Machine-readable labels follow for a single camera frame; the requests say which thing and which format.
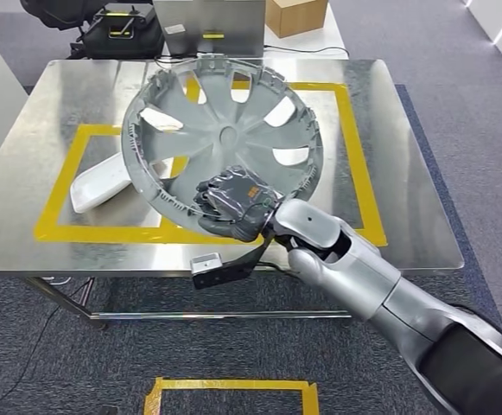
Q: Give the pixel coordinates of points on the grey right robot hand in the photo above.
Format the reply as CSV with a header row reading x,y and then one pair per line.
x,y
238,200

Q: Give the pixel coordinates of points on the grey plastic wheel hubcap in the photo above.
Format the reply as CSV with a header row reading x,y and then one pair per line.
x,y
229,137

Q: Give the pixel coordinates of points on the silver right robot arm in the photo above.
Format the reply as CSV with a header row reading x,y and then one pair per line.
x,y
363,275

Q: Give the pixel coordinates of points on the yellow tape rectangle on workbench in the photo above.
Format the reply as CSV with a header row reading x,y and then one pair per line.
x,y
103,233

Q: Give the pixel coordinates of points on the white curved plastic part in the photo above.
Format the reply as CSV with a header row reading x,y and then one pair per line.
x,y
99,183

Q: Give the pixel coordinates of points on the steel workbench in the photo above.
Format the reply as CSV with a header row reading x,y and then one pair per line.
x,y
406,172

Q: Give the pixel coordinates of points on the dark grey device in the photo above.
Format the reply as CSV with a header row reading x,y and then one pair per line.
x,y
211,17

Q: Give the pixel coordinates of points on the brown cardboard box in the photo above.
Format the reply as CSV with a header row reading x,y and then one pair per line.
x,y
293,17

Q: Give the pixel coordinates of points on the black case with yellow trim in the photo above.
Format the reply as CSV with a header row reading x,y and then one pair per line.
x,y
121,40

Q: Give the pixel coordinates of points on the black office chair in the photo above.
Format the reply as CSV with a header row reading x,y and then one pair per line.
x,y
56,11

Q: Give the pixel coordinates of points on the white partition with light strips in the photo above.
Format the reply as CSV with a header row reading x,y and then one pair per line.
x,y
496,23

